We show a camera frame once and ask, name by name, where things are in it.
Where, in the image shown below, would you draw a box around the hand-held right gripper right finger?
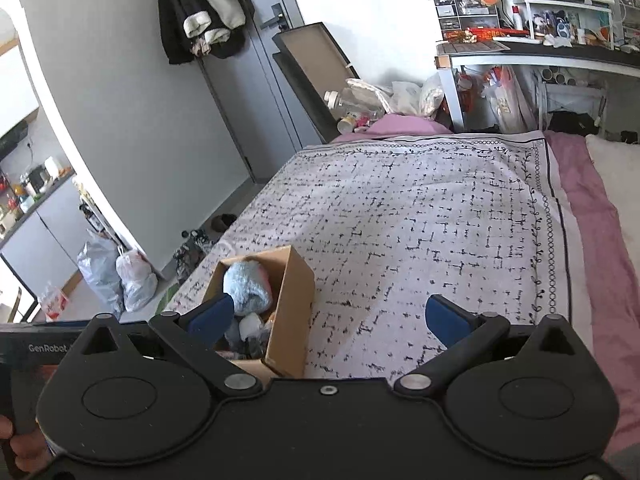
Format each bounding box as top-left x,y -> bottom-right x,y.
393,294 -> 599,401

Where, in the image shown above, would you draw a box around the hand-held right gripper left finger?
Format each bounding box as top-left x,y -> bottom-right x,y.
61,293 -> 265,401

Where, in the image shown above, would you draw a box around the white sock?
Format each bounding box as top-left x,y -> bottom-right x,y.
238,312 -> 267,342

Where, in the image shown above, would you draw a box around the light blue fluffy cloth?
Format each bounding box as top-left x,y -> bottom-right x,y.
222,257 -> 274,317

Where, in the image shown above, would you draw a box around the brown cardboard box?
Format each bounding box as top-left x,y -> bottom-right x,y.
201,245 -> 317,380

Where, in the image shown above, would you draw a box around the person's left hand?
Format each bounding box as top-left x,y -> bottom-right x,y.
0,415 -> 55,479

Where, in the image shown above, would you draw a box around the red and white bag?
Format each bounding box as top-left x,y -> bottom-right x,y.
37,282 -> 71,324

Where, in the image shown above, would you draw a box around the dark shoes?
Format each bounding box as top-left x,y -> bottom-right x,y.
173,229 -> 217,282

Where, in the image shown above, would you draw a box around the white plastic bag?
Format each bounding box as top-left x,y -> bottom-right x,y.
115,248 -> 159,314

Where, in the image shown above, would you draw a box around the grey plastic bag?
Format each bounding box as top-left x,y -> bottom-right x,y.
76,231 -> 126,317

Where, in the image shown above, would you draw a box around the grey kitchen cabinet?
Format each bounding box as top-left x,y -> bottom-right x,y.
0,170 -> 121,321

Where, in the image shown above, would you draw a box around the white blanket with black print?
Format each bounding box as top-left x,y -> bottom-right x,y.
164,130 -> 587,382

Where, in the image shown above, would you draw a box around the crumpled clear plastic bags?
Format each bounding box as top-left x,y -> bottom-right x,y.
346,73 -> 447,122

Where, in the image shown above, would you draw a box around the black bag under desk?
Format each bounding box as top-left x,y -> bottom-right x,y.
546,109 -> 602,137

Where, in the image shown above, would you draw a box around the grey door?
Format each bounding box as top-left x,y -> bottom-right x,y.
199,0 -> 332,187

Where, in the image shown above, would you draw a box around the clear plastic bottle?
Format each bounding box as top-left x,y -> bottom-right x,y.
323,87 -> 387,120

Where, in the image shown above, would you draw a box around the dark framed brown board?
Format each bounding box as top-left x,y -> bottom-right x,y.
271,22 -> 362,144

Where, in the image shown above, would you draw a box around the white desk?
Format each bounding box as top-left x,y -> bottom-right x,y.
434,39 -> 640,134

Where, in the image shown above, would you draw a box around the long red box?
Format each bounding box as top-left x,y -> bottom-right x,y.
444,28 -> 532,44

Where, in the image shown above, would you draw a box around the hanging black and cream coats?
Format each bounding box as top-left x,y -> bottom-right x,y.
156,0 -> 257,66

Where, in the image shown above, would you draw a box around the clear drawer organizer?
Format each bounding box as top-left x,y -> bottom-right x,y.
432,0 -> 502,41

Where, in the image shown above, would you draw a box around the white desk shelf riser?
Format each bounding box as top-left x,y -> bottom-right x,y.
519,0 -> 615,50

